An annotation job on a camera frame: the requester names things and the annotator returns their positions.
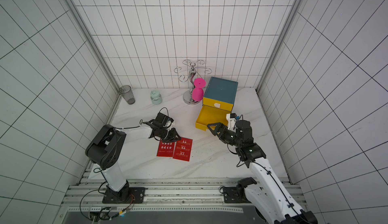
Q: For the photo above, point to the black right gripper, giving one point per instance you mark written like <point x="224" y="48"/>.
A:
<point x="223" y="134"/>

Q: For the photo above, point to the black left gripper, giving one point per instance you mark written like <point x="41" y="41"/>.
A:
<point x="173" y="137"/>

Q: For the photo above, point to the red postcard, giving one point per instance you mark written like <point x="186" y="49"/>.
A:
<point x="165" y="149"/>
<point x="183" y="149"/>

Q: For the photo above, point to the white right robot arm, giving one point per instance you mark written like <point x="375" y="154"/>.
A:
<point x="272" y="202"/>

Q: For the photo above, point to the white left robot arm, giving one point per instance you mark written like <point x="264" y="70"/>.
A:
<point x="105" y="148"/>

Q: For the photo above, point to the teal drawer cabinet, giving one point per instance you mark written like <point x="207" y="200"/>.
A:
<point x="221" y="89"/>

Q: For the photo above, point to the chrome cup holder stand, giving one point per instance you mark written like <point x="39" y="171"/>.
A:
<point x="189" y="74"/>

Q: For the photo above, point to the mint green jar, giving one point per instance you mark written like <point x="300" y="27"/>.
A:
<point x="156" y="97"/>

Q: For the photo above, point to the pink silicone goblet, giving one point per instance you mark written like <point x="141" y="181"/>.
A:
<point x="198" y="91"/>

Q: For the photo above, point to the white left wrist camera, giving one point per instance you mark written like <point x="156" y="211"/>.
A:
<point x="170" y="123"/>

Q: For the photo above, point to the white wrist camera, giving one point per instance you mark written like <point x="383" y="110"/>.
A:
<point x="232" y="119"/>
<point x="170" y="123"/>

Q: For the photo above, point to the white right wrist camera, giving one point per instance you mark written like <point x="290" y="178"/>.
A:
<point x="232" y="119"/>

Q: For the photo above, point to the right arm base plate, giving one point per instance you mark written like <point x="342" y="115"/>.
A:
<point x="233" y="195"/>

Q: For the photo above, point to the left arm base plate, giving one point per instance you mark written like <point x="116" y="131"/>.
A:
<point x="126" y="195"/>

